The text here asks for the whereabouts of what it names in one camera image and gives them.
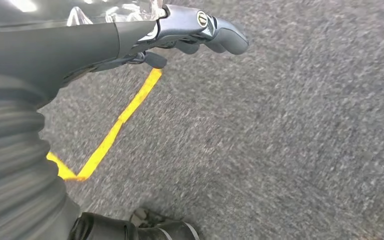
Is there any yellow floor tape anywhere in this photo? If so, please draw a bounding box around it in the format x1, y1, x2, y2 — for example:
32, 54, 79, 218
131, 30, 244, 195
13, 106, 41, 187
46, 67, 163, 182

